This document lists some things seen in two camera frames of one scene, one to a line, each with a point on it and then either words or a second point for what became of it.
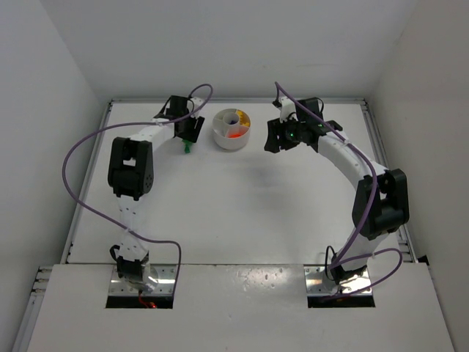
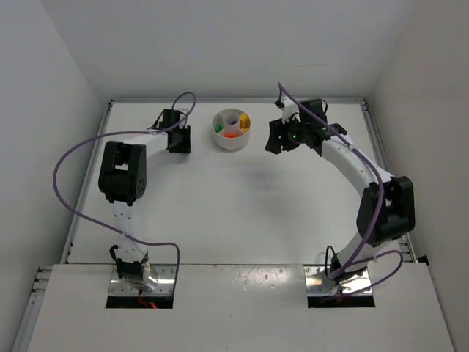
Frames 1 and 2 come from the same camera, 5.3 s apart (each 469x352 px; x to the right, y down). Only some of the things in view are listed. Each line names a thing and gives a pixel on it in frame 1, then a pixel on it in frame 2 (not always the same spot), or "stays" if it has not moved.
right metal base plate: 318,284 stays
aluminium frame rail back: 138,100 stays
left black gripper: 194,129 → 179,140
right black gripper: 276,136 stays
